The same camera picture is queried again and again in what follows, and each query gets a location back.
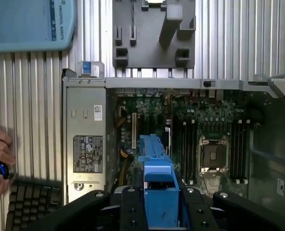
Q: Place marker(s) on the silver power supply unit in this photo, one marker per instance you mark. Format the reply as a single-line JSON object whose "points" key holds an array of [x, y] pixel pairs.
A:
{"points": [[84, 144]]}

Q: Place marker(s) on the silver CPU chip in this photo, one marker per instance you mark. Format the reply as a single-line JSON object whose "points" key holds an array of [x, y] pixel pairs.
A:
{"points": [[156, 1]]}

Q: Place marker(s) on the blue case latch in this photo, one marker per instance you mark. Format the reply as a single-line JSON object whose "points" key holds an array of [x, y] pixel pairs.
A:
{"points": [[87, 67]]}

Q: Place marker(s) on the white expansion slot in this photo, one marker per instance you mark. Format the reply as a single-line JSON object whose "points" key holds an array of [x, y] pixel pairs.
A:
{"points": [[133, 130]]}

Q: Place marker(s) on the black keyboard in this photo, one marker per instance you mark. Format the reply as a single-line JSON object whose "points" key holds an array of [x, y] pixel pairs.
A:
{"points": [[29, 199]]}

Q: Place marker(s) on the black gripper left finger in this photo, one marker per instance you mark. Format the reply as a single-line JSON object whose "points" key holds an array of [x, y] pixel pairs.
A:
{"points": [[132, 211]]}

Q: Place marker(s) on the black RAM slot bank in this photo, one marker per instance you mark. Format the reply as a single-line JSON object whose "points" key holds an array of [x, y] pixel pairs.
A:
{"points": [[189, 149], [240, 149]]}

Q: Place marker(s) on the bare person hand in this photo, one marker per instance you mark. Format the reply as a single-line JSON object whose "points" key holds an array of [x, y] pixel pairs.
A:
{"points": [[0, 144]]}

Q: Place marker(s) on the grey parts rack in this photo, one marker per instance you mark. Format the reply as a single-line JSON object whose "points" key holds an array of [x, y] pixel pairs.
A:
{"points": [[147, 55]]}

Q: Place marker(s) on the CPU socket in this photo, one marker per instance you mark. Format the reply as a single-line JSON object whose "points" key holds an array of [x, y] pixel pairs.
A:
{"points": [[213, 155]]}

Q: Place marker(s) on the open black PC case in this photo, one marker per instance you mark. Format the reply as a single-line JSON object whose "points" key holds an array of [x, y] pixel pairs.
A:
{"points": [[156, 83]]}

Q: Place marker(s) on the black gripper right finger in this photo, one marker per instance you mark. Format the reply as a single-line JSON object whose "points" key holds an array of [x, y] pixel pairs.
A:
{"points": [[197, 214]]}

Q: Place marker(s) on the green motherboard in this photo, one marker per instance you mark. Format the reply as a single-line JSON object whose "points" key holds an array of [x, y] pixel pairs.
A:
{"points": [[212, 113]]}

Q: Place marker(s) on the blue robot teach pendant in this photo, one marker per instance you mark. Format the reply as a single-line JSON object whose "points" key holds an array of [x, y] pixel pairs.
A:
{"points": [[24, 24]]}

